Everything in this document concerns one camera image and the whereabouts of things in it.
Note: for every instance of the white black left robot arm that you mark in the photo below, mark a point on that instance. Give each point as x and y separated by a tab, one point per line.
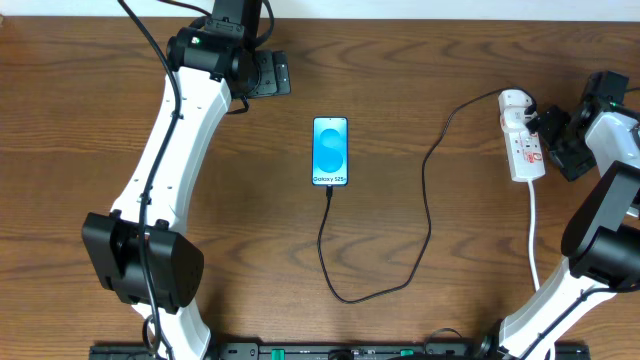
139	250

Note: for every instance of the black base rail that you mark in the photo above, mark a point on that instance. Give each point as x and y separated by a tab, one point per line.
252	351

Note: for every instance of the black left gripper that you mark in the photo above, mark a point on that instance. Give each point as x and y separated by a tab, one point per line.
279	73

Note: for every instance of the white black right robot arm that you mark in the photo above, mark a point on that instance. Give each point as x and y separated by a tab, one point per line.
600	253

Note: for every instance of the white power strip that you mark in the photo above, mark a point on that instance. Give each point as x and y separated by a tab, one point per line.
524	153

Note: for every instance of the white USB charger adapter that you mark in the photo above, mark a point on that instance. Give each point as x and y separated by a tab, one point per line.
517	108

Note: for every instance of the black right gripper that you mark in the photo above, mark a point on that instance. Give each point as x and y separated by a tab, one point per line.
552	126

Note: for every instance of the blue Galaxy smartphone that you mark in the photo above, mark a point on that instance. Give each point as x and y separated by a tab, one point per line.
330	158

